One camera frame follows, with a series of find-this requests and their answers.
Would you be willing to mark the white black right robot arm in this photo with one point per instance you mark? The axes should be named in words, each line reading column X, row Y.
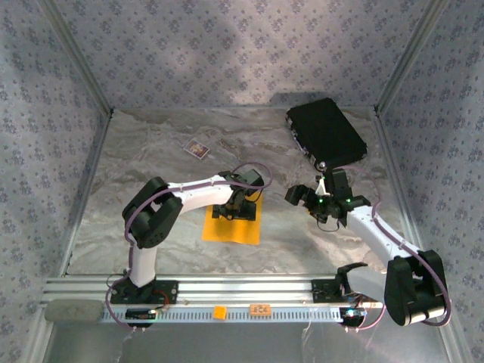
column 367, row 227

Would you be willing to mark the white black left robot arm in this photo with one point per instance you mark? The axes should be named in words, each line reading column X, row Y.
column 196, row 193

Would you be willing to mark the black hard case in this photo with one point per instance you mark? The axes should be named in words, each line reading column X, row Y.
column 329, row 132

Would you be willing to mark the small printed card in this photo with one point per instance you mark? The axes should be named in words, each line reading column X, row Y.
column 196, row 148

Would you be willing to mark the orange number label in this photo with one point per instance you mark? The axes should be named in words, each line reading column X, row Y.
column 260, row 309

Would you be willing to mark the small circuit board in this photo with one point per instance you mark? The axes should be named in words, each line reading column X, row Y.
column 351, row 313
column 138, row 314

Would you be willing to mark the aluminium side rail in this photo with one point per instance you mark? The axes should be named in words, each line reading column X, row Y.
column 97, row 151
column 389, row 151

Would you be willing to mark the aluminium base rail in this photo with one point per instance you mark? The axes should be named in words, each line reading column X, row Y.
column 246, row 289

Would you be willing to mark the small orange block on rail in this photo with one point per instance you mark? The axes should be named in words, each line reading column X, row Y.
column 219, row 313

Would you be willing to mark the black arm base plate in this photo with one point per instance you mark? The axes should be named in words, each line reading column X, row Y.
column 321, row 291
column 170, row 293

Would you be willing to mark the aluminium frame post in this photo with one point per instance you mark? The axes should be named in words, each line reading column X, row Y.
column 409, row 56
column 80, row 56

